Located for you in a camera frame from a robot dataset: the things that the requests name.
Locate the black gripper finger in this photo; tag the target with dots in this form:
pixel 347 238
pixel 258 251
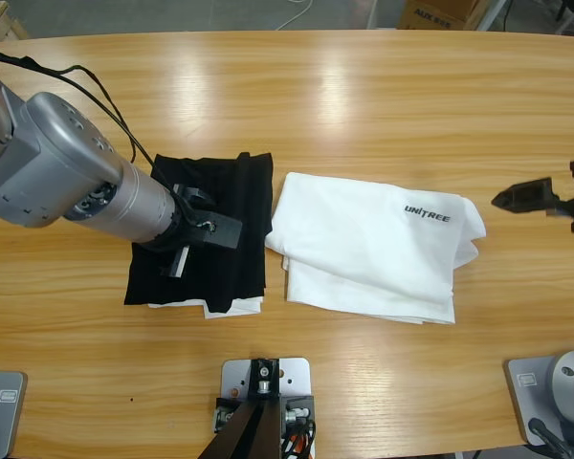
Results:
pixel 523 196

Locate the black garment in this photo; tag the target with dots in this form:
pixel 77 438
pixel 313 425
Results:
pixel 239 215

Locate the white garment stack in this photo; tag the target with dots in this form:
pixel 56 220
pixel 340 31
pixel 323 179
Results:
pixel 234 308

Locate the white t-shirt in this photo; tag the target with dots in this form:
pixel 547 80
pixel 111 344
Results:
pixel 363 248

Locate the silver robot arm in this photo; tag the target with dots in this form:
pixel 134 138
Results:
pixel 76 172

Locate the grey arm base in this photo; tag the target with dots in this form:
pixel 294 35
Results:
pixel 5 416
pixel 526 397

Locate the white metal leg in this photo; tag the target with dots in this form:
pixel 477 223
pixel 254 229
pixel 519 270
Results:
pixel 490 14

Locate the cardboard box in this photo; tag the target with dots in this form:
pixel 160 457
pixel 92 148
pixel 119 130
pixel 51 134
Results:
pixel 440 14

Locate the white mounting block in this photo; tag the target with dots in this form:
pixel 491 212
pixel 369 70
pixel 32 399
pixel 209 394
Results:
pixel 296 378

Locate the black clamp block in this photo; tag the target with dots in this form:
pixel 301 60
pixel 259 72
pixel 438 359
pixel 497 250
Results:
pixel 299 411
pixel 227 413

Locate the grey metal leg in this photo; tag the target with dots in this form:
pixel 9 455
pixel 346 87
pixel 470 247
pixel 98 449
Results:
pixel 372 14

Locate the wooden pallet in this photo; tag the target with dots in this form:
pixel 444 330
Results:
pixel 0 19

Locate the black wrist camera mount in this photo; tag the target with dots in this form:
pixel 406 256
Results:
pixel 225 232

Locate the dark camera post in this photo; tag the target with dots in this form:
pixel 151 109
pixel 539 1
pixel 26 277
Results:
pixel 263 430

